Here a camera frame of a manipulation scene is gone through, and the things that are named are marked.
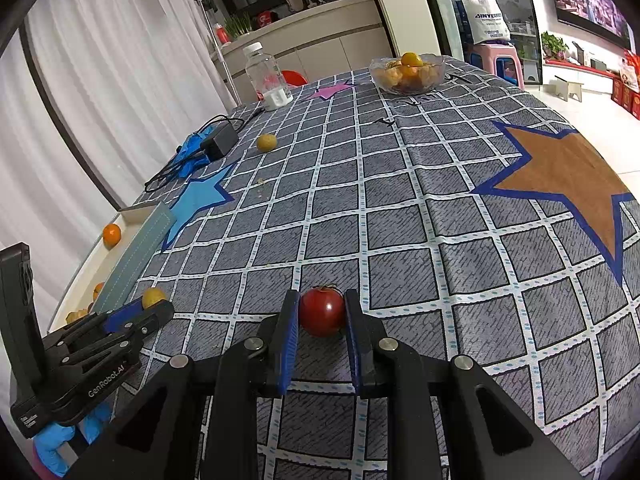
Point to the red topped television console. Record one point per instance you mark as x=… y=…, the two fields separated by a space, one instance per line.
x=590 y=67

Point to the blue plastic stool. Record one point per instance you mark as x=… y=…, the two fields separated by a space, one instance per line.
x=507 y=72

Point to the pink plastic stool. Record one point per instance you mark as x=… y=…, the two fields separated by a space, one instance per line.
x=492 y=50

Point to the black power adapter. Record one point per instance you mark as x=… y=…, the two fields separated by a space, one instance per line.
x=220 y=140

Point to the white sideboard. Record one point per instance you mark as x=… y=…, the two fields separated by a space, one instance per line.
x=325 y=35

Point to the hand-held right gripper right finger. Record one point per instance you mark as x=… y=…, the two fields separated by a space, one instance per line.
x=354 y=340

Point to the red tomato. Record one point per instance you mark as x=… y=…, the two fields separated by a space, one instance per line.
x=322 y=311

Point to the small white step stool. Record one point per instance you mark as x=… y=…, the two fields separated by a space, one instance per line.
x=570 y=87

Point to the clear glass bowl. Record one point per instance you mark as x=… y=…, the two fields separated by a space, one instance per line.
x=385 y=85

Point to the large orange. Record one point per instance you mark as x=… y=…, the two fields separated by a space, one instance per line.
x=111 y=235

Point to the red plastic chair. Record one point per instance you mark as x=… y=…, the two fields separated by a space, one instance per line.
x=295 y=78

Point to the white tote bag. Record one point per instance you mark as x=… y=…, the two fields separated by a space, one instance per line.
x=485 y=22

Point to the white cardboard box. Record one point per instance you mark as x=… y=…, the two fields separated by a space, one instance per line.
x=140 y=255

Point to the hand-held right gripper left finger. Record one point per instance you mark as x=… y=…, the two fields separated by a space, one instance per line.
x=291 y=340

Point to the green sprouting plant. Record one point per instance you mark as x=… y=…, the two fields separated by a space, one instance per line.
x=239 y=24

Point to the blue glove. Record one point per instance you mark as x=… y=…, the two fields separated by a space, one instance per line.
x=187 y=152

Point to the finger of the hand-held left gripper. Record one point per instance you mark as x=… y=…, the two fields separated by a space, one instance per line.
x=122 y=315
x=155 y=314

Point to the white curtain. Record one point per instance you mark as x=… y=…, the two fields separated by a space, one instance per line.
x=100 y=85

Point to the clear plastic bottle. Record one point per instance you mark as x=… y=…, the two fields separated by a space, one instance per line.
x=267 y=80

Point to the stack of red gift boxes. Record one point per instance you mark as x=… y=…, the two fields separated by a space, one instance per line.
x=627 y=90

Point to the potted green plant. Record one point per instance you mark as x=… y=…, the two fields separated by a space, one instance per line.
x=554 y=45

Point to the small yellow citrus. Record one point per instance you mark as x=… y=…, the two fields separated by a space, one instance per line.
x=153 y=296
x=266 y=142

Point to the person's left hand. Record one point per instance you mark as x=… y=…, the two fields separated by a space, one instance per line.
x=55 y=440

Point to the heap of peeled citrus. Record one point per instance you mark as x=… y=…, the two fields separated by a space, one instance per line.
x=407 y=77

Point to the red bottle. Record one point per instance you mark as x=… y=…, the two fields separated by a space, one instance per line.
x=222 y=34

